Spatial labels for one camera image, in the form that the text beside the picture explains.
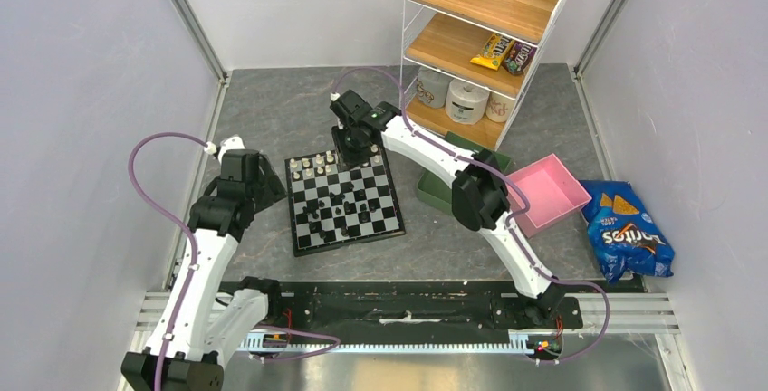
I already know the black white chessboard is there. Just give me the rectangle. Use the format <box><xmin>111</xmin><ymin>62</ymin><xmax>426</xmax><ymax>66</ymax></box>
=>
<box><xmin>283</xmin><ymin>148</ymin><xmax>406</xmax><ymax>257</ymax></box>

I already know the grey mug with drawing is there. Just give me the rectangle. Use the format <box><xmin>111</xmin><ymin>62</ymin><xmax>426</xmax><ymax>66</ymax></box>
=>
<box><xmin>417</xmin><ymin>67</ymin><xmax>453</xmax><ymax>109</ymax></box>

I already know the green square tray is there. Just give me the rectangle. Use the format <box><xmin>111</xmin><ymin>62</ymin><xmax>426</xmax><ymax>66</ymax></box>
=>
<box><xmin>405</xmin><ymin>129</ymin><xmax>511</xmax><ymax>231</ymax></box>

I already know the brown M&M candy bag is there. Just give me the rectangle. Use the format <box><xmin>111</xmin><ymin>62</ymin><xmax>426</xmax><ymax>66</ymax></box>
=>
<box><xmin>503</xmin><ymin>41</ymin><xmax>538</xmax><ymax>75</ymax></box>

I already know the pink square tray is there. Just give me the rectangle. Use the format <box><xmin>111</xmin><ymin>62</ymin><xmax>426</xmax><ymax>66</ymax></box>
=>
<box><xmin>508</xmin><ymin>154</ymin><xmax>591</xmax><ymax>238</ymax></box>

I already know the white toilet paper roll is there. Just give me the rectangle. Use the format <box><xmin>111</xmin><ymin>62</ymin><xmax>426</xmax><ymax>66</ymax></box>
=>
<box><xmin>445</xmin><ymin>79</ymin><xmax>490</xmax><ymax>125</ymax></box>

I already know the blue Doritos chip bag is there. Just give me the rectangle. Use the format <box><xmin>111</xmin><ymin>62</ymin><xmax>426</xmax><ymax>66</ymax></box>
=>
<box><xmin>580</xmin><ymin>180</ymin><xmax>675</xmax><ymax>284</ymax></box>

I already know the purple cable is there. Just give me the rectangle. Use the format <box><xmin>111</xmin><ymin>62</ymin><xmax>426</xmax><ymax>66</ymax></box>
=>
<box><xmin>127</xmin><ymin>131</ymin><xmax>341</xmax><ymax>391</ymax></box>
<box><xmin>330</xmin><ymin>66</ymin><xmax>612</xmax><ymax>366</ymax></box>

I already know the white wire wooden shelf unit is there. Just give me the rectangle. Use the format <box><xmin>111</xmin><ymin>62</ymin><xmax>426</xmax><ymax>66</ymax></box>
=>
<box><xmin>400</xmin><ymin>0</ymin><xmax>567</xmax><ymax>148</ymax></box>

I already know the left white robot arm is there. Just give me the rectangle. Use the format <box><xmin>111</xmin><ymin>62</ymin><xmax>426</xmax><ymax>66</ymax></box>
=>
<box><xmin>120</xmin><ymin>135</ymin><xmax>286</xmax><ymax>390</ymax></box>

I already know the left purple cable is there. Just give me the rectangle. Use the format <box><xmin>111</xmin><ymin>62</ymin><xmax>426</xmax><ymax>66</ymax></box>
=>
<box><xmin>127</xmin><ymin>131</ymin><xmax>341</xmax><ymax>391</ymax></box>

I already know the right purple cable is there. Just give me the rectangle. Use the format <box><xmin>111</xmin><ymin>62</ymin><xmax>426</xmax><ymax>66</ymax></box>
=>
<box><xmin>330</xmin><ymin>66</ymin><xmax>612</xmax><ymax>366</ymax></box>

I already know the yellow M&M candy bag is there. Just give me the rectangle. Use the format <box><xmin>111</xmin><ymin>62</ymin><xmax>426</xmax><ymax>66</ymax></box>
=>
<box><xmin>470</xmin><ymin>33</ymin><xmax>514</xmax><ymax>71</ymax></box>

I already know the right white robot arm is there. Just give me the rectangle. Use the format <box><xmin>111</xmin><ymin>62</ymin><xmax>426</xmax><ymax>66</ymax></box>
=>
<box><xmin>330</xmin><ymin>90</ymin><xmax>564</xmax><ymax>327</ymax></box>

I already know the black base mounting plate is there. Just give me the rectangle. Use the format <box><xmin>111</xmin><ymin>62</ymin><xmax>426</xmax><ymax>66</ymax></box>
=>
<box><xmin>225</xmin><ymin>280</ymin><xmax>583</xmax><ymax>345</ymax></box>

